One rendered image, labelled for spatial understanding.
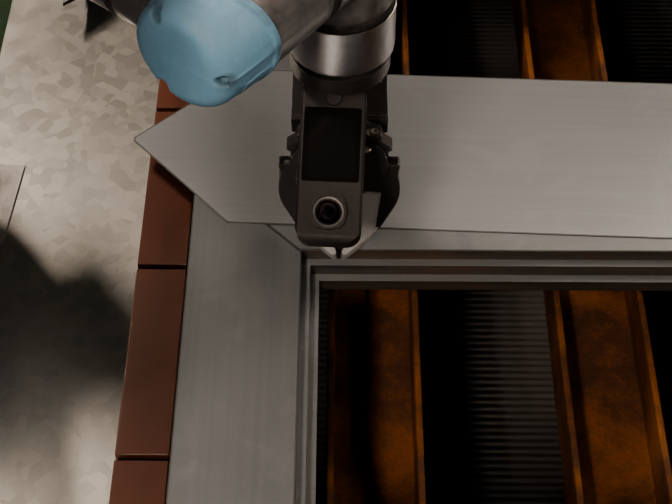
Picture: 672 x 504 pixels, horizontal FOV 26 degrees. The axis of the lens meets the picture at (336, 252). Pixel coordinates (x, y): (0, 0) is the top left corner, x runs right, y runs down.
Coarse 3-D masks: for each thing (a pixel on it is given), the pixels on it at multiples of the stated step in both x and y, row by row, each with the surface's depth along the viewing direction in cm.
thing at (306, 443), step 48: (288, 240) 117; (384, 240) 117; (432, 240) 117; (480, 240) 117; (528, 240) 117; (576, 240) 117; (624, 240) 117; (336, 288) 118; (384, 288) 118; (432, 288) 118; (480, 288) 118; (528, 288) 118; (576, 288) 118; (624, 288) 118
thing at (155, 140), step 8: (168, 120) 125; (152, 128) 125; (160, 128) 125; (168, 128) 125; (136, 136) 124; (144, 136) 124; (152, 136) 124; (160, 136) 124; (168, 136) 124; (144, 144) 124; (152, 144) 124; (160, 144) 124; (168, 144) 124; (152, 152) 123; (160, 152) 123; (160, 160) 122
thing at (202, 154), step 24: (240, 96) 127; (192, 120) 125; (216, 120) 125; (240, 120) 125; (192, 144) 124; (216, 144) 124; (168, 168) 122; (192, 168) 122; (216, 168) 122; (216, 192) 120
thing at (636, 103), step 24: (624, 96) 127; (648, 96) 127; (624, 120) 126; (648, 120) 126; (624, 144) 124; (648, 144) 124; (624, 168) 122; (648, 168) 122; (624, 192) 120; (648, 192) 120; (648, 216) 119
